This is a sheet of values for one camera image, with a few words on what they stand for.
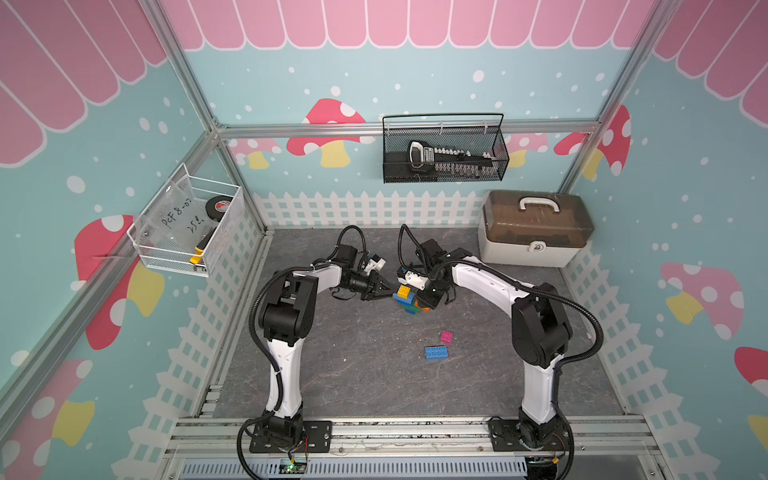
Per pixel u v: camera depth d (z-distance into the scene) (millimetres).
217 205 796
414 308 927
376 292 886
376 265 944
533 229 951
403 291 909
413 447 740
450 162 878
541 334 511
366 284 893
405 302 924
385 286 941
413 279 850
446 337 909
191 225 699
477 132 924
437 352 872
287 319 572
